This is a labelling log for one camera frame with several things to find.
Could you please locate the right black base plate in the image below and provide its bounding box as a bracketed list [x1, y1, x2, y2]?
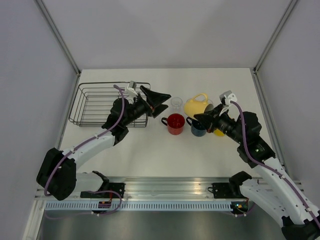
[211, 182, 242, 199]

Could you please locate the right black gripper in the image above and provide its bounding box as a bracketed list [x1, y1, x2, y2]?
[194, 103, 246, 145]

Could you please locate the left aluminium frame post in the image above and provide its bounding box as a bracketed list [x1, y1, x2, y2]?
[34, 0, 82, 76]

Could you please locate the blue mug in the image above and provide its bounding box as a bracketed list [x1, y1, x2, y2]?
[186, 116, 207, 137]

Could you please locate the black wire dish rack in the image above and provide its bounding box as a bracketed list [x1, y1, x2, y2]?
[68, 81, 136, 127]

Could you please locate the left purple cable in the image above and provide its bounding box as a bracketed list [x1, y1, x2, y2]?
[43, 84, 126, 221]

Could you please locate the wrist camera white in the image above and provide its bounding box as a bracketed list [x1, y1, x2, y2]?
[219, 90, 238, 115]
[124, 81, 138, 99]

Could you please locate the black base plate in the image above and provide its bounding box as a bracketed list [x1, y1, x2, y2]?
[80, 182, 126, 199]
[211, 182, 242, 199]

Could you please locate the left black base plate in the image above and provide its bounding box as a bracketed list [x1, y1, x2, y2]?
[80, 182, 126, 199]

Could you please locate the aluminium frame post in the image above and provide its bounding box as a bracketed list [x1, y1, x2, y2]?
[34, 0, 82, 76]
[252, 0, 300, 75]

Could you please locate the right aluminium frame post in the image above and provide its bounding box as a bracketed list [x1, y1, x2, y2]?
[252, 0, 300, 75]

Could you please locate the red mug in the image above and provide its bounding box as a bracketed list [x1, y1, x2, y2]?
[161, 113, 186, 136]

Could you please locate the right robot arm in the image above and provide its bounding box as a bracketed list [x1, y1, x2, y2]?
[194, 103, 320, 240]

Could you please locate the white slotted cable duct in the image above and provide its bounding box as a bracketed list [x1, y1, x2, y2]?
[45, 200, 232, 212]

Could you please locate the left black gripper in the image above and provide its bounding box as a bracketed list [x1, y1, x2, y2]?
[123, 85, 171, 126]

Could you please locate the purple cable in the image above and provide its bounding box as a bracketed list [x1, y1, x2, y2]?
[229, 100, 320, 221]
[43, 84, 126, 221]

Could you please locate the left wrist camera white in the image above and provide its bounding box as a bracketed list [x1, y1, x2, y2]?
[124, 81, 138, 99]

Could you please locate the pale yellow mug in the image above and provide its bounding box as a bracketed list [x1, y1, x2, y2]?
[183, 93, 214, 119]

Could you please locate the aluminium front rail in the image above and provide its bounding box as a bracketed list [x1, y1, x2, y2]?
[34, 176, 308, 201]

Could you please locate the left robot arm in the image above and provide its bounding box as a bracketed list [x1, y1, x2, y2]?
[36, 85, 171, 201]

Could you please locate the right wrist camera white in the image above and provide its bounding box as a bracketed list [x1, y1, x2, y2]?
[219, 90, 238, 115]

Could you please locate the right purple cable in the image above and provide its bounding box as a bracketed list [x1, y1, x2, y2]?
[229, 100, 320, 221]

